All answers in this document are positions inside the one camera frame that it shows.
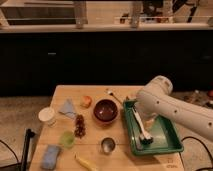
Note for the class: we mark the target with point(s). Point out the small metal cup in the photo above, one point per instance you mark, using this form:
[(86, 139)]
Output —
[(108, 145)]

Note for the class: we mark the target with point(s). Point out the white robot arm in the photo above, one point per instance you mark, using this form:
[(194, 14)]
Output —
[(154, 97)]

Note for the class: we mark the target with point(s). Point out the dark red bowl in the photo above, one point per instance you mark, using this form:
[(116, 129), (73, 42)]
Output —
[(105, 110)]

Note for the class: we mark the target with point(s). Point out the orange fruit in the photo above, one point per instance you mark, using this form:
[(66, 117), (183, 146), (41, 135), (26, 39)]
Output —
[(86, 101)]

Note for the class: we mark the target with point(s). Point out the light blue cloth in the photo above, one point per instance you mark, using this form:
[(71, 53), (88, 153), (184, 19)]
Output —
[(68, 109)]

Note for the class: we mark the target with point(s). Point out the bunch of dark grapes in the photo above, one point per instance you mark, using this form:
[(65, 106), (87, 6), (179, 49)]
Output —
[(80, 129)]

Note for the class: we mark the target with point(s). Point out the green plastic cup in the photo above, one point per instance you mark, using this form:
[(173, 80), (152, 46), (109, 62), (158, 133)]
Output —
[(67, 139)]

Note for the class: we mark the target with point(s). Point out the white paper cup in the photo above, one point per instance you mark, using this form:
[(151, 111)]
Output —
[(47, 116)]

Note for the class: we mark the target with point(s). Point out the green plastic tray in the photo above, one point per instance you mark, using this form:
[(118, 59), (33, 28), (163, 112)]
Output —
[(163, 131)]

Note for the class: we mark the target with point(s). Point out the yellow banana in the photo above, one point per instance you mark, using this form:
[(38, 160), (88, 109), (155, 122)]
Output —
[(86, 164)]

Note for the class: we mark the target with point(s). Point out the black clamp stand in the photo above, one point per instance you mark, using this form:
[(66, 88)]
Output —
[(29, 134)]

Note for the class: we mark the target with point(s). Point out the blue sponge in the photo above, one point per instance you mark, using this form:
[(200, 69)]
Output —
[(49, 158)]

